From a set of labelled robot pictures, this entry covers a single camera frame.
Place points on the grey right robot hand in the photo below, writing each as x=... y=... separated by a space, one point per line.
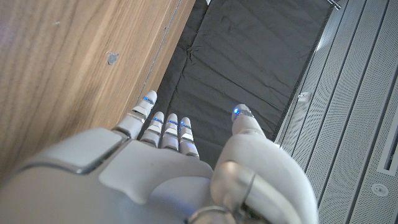
x=140 y=180

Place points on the black fabric mat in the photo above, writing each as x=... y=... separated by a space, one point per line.
x=242 y=62

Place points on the white ceiling sensor box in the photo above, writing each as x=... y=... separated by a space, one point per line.
x=304 y=96

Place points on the round white ceiling detector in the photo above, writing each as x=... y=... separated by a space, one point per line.
x=380 y=189

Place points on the ceiling air vent slot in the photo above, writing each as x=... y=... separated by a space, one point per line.
x=390 y=149

